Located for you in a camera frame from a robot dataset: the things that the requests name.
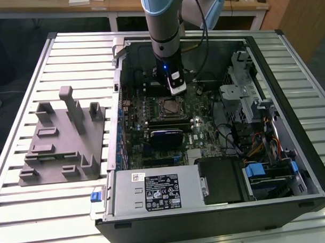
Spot metal socket cover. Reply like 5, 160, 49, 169
158, 98, 185, 119

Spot silver CPU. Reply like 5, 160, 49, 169
164, 101, 180, 116

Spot CPU socket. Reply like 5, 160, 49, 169
156, 96, 186, 120

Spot RAM slot black clips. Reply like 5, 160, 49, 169
144, 90, 171, 96

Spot black graphics card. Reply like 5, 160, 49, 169
148, 128, 185, 150

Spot metal drive cage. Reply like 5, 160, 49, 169
217, 50, 276, 127

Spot green motherboard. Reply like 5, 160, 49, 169
120, 80, 227, 171

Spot black expansion slot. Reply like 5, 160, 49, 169
141, 156, 180, 167

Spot silver finned heatsink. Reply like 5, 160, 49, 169
186, 148, 203, 165

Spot grey parts rack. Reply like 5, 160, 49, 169
14, 85, 110, 187

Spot black rating label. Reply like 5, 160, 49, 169
144, 173, 183, 211

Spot black fan shroud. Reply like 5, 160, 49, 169
194, 155, 251, 206

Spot silver power supply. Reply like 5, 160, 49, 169
110, 164, 206, 217

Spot wooden desk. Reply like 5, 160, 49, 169
0, 0, 271, 37

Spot blue disk carrier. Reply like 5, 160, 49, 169
245, 162, 266, 180

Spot green RAM stick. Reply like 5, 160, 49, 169
35, 153, 68, 161

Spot wooden cabinet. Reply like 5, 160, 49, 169
259, 0, 325, 67

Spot black PC case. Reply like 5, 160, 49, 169
88, 27, 325, 243

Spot black disk bay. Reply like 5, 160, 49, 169
242, 159, 309, 204

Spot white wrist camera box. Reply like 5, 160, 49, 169
167, 69, 188, 97

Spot grey case handle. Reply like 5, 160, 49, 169
111, 37, 127, 67

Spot black camera cable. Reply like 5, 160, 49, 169
189, 0, 212, 81

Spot orange wire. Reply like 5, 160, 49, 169
241, 132, 265, 162

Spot silver shroud handle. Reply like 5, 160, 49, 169
199, 175, 210, 198

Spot red wire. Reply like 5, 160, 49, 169
274, 137, 284, 161

